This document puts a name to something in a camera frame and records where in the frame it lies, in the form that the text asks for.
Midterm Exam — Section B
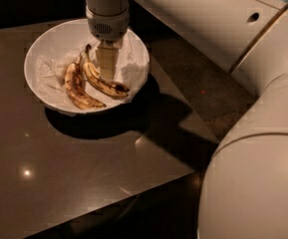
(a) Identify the white paper napkin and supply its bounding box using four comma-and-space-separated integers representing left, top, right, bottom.
35, 23, 149, 109

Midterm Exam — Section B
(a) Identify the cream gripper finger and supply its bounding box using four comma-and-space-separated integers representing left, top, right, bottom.
96, 40, 123, 80

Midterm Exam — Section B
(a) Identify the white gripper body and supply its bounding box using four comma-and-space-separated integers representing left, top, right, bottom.
86, 9, 129, 42

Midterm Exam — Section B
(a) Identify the left spotted banana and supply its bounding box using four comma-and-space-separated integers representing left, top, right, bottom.
64, 55, 106, 110

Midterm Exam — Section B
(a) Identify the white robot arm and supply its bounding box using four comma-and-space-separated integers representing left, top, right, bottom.
86, 0, 288, 239

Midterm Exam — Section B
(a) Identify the spotted banana with sticker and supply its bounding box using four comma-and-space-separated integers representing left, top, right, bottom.
83, 44, 130, 99

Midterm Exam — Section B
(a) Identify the white bowl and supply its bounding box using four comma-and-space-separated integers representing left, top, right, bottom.
23, 18, 150, 116

